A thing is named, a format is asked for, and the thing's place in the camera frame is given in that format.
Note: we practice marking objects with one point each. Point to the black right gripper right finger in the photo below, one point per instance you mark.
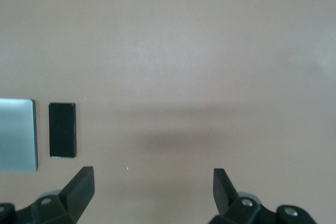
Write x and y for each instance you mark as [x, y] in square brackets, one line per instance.
[228, 208]

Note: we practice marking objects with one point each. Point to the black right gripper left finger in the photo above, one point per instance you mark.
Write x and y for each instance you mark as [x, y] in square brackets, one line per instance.
[73, 197]

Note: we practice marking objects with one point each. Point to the black smartphone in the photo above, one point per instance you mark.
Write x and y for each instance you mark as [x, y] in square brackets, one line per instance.
[62, 129]

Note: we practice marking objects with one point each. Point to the silver closed laptop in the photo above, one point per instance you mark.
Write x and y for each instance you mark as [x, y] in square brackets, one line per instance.
[15, 134]

